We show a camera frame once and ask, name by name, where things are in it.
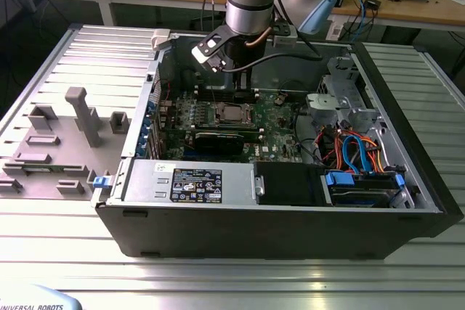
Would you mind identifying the silver CPU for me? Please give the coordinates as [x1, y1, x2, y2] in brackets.
[222, 105, 248, 122]

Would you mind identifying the metal socket cover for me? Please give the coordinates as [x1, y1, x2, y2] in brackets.
[213, 102, 256, 126]

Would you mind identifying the CPU socket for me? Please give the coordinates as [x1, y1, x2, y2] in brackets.
[212, 101, 257, 126]

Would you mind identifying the green motherboard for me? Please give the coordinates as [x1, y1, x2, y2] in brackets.
[155, 86, 304, 164]

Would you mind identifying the silver drive cage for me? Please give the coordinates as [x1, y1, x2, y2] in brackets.
[304, 56, 397, 136]

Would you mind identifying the white labelled box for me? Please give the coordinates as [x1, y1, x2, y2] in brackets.
[325, 18, 347, 41]

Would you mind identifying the black graphics card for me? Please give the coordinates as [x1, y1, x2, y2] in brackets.
[185, 126, 246, 157]

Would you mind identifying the black optical drive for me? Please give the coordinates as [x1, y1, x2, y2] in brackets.
[254, 161, 326, 206]

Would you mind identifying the hard disk in blue carrier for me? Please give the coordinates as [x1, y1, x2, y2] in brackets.
[325, 171, 406, 206]

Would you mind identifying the silver power supply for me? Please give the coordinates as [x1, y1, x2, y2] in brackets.
[121, 159, 255, 206]

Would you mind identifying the black PC case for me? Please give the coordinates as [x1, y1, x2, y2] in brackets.
[90, 30, 465, 261]

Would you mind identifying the grey parts rack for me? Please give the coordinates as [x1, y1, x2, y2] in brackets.
[0, 86, 134, 202]

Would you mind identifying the green RAM stick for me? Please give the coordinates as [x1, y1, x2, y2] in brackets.
[20, 166, 87, 174]

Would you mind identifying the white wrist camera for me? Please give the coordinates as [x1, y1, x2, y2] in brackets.
[191, 30, 232, 73]

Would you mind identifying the black camera cable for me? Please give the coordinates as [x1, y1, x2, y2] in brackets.
[220, 51, 323, 71]

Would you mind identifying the red wire bundle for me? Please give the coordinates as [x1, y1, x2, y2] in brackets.
[315, 125, 344, 168]

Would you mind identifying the orange wire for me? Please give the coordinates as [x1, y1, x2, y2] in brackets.
[333, 131, 383, 175]

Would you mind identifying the blue wire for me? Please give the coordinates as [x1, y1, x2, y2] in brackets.
[343, 134, 375, 175]

